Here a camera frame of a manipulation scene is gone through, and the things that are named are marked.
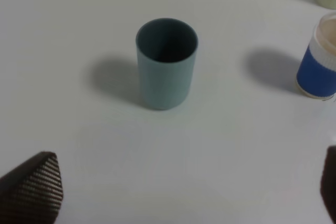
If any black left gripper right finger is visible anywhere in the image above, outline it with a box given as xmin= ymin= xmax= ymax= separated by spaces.
xmin=320 ymin=145 xmax=336 ymax=223

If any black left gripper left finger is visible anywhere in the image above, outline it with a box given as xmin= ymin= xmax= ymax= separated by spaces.
xmin=1 ymin=151 xmax=64 ymax=223

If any teal plastic cup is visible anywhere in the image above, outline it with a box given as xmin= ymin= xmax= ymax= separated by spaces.
xmin=135 ymin=18 xmax=198 ymax=110

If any clear cup with blue sleeve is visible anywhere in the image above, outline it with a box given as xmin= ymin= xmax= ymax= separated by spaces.
xmin=296 ymin=12 xmax=335 ymax=100

